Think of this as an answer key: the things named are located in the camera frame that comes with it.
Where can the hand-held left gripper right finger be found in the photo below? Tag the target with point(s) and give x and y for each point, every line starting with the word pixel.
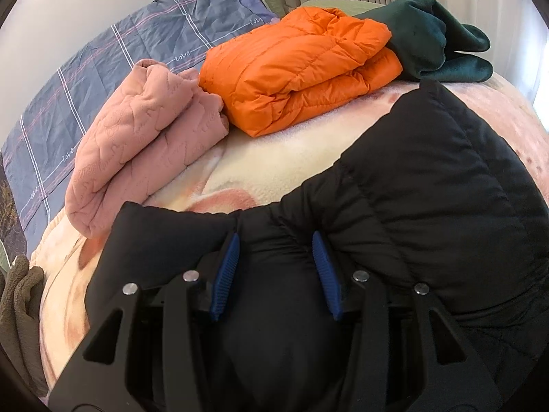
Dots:
pixel 327 274

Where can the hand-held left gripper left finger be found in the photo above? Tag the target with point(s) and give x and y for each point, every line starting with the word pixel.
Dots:
pixel 224 274

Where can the black puffer jacket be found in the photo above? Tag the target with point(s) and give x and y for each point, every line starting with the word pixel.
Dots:
pixel 429 189

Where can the cream floral fleece blanket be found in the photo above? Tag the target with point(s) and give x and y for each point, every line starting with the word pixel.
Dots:
pixel 266 163

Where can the pink quilted garment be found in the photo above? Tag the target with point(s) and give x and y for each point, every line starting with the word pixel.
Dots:
pixel 141 137

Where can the olive knit cloth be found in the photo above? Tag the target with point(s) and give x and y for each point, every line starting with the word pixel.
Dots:
pixel 21 304

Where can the orange puffer jacket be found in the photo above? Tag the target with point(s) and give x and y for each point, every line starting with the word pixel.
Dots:
pixel 296 68

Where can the blue plaid bed sheet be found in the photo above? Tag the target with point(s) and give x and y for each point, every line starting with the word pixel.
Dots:
pixel 107 64

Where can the dark green fleece garment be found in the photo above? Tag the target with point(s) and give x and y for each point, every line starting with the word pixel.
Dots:
pixel 424 34

